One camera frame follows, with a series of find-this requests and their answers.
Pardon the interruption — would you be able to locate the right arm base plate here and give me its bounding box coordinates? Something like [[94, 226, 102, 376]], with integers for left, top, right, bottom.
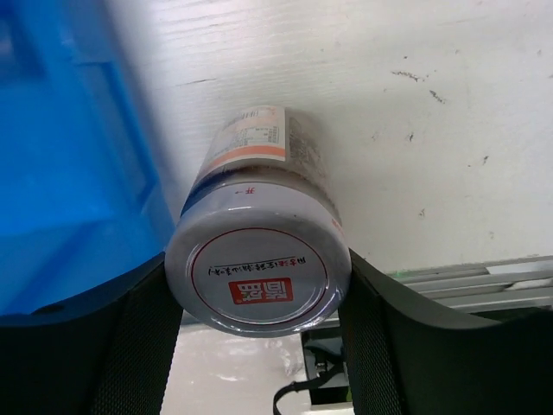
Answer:
[[274, 328, 351, 415]]

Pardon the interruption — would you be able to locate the white-lid spice jar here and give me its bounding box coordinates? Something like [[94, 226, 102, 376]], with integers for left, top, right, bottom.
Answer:
[[164, 105, 352, 337]]

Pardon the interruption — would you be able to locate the blue bin near compartment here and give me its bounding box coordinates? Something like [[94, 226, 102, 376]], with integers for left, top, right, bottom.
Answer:
[[1, 1, 174, 315]]

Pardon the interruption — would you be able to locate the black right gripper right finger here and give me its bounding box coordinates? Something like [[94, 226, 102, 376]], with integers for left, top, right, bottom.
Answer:
[[339, 254, 552, 414]]

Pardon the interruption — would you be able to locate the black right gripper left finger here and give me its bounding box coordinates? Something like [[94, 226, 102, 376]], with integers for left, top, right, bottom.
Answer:
[[1, 254, 182, 414]]

